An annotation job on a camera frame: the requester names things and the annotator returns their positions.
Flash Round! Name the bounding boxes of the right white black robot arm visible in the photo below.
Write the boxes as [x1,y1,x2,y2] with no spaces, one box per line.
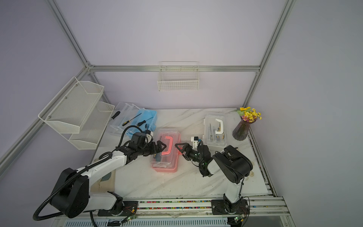
[175,140,253,205]

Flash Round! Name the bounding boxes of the white mesh shelf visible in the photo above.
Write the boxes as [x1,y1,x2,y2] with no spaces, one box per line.
[69,102,114,150]
[38,77,104,134]

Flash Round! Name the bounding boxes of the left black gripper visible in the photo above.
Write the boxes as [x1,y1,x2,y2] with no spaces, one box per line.
[138,140,166,158]

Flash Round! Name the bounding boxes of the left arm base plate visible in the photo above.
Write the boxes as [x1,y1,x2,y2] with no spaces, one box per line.
[97,201,139,217]

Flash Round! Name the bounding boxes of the black corrugated cable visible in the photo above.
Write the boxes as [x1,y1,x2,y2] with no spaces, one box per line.
[32,124,145,221]

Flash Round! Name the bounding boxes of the upper white mesh shelf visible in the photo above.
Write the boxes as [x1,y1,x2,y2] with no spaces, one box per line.
[38,77,104,134]

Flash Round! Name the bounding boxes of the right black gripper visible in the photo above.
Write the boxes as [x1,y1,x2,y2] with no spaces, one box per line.
[176,143,205,165]

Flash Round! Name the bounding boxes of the purple glass vase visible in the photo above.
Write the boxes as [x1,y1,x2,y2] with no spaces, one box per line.
[232,120,251,141]

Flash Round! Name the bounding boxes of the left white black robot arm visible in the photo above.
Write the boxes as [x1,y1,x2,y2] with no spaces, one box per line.
[50,132,167,218]

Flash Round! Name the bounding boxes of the pink clear toolbox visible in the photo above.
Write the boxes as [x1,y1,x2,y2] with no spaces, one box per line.
[150,128,181,173]

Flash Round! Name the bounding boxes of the yellow black thin screwdriver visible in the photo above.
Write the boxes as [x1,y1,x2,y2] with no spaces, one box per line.
[122,113,141,126]

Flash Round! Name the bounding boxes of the blue clear toolbox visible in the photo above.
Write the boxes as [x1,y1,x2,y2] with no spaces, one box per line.
[108,102,157,135]

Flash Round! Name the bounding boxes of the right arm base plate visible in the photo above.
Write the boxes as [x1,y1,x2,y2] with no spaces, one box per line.
[211,199,250,215]

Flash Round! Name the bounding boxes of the aluminium frame rail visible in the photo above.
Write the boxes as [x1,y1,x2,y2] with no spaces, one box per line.
[88,65,261,72]

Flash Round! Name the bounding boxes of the black yellow stubby screwdriver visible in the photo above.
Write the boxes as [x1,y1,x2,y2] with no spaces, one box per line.
[137,118,151,127]

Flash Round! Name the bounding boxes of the black handle screwdriver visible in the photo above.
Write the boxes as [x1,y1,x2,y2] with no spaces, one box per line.
[111,111,120,119]

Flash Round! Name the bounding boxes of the yellow artificial flowers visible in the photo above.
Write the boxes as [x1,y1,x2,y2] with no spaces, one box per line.
[237,107,262,123]

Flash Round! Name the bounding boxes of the white clear toolbox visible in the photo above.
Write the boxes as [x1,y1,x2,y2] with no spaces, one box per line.
[203,113,227,148]

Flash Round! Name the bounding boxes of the white wire wall basket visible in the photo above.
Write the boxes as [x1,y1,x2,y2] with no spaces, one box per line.
[157,61,199,91]

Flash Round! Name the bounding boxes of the lower white mesh shelf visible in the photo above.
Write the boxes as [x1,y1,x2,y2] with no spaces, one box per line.
[69,102,114,150]

